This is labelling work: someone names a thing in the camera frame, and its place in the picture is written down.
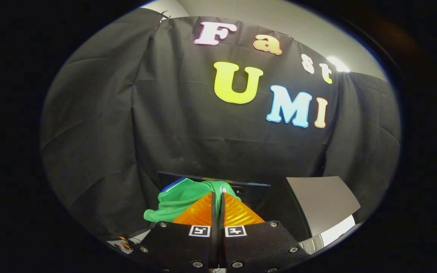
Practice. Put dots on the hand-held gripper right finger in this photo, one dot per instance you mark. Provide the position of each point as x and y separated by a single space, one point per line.
256 246

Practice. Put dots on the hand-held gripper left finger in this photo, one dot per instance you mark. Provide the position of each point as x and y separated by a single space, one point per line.
180 246

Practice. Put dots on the green polo shirt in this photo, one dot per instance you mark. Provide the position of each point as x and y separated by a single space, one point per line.
176 201

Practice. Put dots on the silver door black cabinet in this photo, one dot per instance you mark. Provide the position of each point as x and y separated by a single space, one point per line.
321 201

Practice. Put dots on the white appliance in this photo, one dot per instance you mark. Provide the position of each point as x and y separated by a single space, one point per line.
336 233

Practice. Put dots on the black backdrop cloth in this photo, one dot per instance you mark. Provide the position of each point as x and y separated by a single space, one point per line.
188 144

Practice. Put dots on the ceiling light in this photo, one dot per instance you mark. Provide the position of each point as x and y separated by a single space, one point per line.
338 63

